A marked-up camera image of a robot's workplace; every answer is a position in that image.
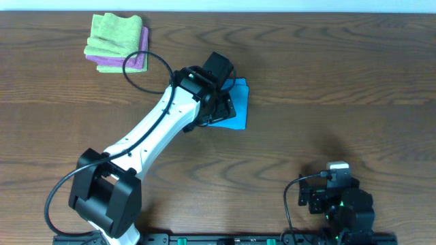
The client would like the blue microfiber cloth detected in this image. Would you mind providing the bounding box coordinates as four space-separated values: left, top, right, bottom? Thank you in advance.
209 78 249 130

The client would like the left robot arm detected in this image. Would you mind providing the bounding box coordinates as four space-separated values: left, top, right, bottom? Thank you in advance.
68 52 236 244

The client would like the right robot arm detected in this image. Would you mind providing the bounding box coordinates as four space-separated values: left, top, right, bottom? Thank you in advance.
298 171 375 244

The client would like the purple folded cloth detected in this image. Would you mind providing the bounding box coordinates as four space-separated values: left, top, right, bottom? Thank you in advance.
85 27 149 74

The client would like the bottom green folded cloth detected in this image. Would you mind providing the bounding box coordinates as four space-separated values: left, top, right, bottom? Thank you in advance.
97 53 148 74

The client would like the green folded cloth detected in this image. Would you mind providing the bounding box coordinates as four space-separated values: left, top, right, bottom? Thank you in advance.
97 53 148 74
84 13 142 58

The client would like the top green folded cloth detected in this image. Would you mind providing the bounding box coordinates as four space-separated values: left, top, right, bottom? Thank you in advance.
84 13 142 58

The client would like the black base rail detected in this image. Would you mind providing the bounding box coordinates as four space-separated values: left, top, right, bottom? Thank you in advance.
52 232 398 245

